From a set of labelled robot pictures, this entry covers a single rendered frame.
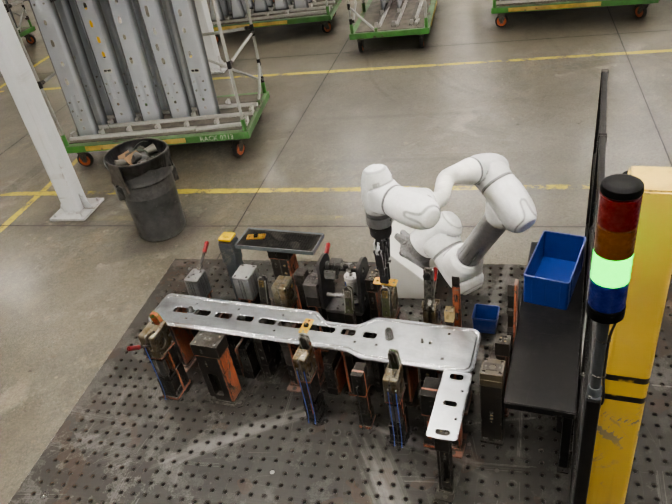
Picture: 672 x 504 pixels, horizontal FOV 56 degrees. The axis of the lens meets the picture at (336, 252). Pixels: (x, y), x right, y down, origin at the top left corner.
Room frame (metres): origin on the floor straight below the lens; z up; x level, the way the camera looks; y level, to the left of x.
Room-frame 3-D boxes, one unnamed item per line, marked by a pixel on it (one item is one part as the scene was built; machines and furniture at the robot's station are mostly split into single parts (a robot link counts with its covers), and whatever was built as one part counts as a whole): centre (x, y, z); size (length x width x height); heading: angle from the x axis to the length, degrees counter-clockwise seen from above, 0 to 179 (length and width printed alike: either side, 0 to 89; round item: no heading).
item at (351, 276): (2.05, -0.01, 0.94); 0.18 x 0.13 x 0.49; 65
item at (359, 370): (1.63, -0.01, 0.84); 0.11 x 0.08 x 0.29; 155
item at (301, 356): (1.72, 0.18, 0.87); 0.12 x 0.09 x 0.35; 155
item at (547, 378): (1.71, -0.73, 1.02); 0.90 x 0.22 x 0.03; 155
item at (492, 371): (1.47, -0.45, 0.88); 0.08 x 0.08 x 0.36; 65
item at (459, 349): (1.91, 0.19, 1.00); 1.38 x 0.22 x 0.02; 65
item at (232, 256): (2.41, 0.47, 0.92); 0.08 x 0.08 x 0.44; 65
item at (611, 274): (0.90, -0.50, 1.90); 0.07 x 0.07 x 0.06
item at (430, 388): (1.51, -0.24, 0.84); 0.11 x 0.10 x 0.28; 155
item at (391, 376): (1.55, -0.12, 0.87); 0.12 x 0.09 x 0.35; 155
